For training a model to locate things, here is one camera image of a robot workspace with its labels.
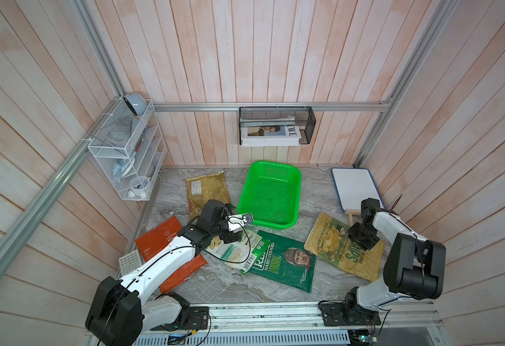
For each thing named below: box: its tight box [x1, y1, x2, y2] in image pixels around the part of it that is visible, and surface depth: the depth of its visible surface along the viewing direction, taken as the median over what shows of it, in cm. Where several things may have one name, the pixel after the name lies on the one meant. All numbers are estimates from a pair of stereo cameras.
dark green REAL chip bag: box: [240, 229, 317, 293], surface depth 86 cm
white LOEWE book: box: [239, 116, 302, 147], surface depth 95 cm
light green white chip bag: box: [205, 228, 262, 274], surface depth 90 cm
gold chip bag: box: [185, 171, 231, 222], surface depth 110 cm
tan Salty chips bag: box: [303, 211, 386, 283], surface depth 90 cm
